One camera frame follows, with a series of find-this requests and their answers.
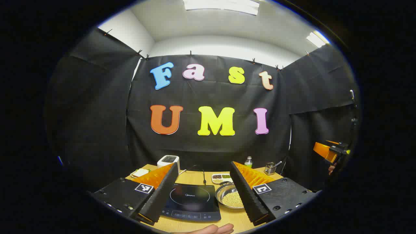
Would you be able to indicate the white divided bean dish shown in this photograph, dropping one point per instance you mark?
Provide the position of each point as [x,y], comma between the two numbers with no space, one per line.
[217,177]

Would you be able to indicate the metal mesh utensil holder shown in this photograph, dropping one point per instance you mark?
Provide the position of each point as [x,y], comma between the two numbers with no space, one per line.
[269,169]

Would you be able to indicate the ceiling light panel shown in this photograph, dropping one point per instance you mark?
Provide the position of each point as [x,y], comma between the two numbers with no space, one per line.
[317,39]
[221,6]

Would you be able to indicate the sandwich on white plate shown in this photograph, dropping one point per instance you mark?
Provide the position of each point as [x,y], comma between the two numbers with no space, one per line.
[140,172]

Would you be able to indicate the green drink bottle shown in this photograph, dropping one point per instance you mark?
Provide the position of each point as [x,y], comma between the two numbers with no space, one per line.
[248,162]

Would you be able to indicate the pile of soybeans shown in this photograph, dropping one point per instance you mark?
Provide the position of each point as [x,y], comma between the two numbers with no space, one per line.
[234,200]

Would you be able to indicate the black induction cooktop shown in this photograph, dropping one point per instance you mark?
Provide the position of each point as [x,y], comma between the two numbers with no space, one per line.
[191,201]

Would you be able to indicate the stainless steel pot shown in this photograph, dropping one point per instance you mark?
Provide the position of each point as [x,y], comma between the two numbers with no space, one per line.
[224,195]

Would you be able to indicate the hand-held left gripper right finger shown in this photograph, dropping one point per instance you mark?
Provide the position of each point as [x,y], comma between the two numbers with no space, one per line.
[247,195]

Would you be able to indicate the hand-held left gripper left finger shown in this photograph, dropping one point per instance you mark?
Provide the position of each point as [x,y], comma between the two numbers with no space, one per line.
[162,195]

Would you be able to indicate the metal spoon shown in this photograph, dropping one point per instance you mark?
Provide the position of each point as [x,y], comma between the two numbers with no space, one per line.
[278,163]

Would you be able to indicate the white toaster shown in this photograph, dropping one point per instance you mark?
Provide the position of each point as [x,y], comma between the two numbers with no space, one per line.
[167,161]

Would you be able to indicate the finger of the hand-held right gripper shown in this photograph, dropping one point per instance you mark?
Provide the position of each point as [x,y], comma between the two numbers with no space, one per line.
[339,149]
[323,152]

